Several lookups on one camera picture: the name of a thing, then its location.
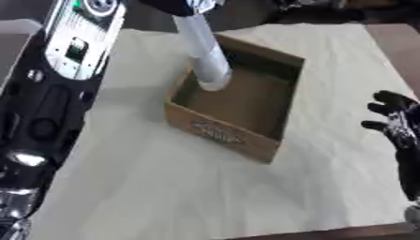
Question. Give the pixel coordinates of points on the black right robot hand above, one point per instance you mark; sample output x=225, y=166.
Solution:
x=402, y=131

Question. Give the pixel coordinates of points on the white plastic bottle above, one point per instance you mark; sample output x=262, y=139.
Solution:
x=207, y=53

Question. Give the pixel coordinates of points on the tan cardboard box brown inside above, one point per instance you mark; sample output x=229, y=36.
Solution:
x=240, y=103

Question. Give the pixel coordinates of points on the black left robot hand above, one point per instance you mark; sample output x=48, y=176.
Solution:
x=178, y=7

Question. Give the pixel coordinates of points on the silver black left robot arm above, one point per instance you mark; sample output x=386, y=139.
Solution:
x=52, y=93

